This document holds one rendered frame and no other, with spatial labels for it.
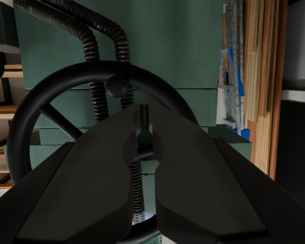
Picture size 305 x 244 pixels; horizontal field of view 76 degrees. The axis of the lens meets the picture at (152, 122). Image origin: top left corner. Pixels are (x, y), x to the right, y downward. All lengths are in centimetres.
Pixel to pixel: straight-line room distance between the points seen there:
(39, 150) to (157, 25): 40
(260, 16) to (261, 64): 35
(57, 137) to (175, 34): 36
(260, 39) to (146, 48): 147
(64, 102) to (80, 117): 5
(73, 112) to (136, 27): 23
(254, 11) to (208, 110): 144
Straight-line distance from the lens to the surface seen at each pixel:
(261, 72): 185
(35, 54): 52
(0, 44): 52
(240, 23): 137
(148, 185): 41
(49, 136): 52
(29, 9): 41
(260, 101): 185
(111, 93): 21
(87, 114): 48
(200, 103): 47
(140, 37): 46
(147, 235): 35
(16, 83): 336
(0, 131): 360
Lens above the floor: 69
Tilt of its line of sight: 12 degrees up
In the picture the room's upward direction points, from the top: 179 degrees clockwise
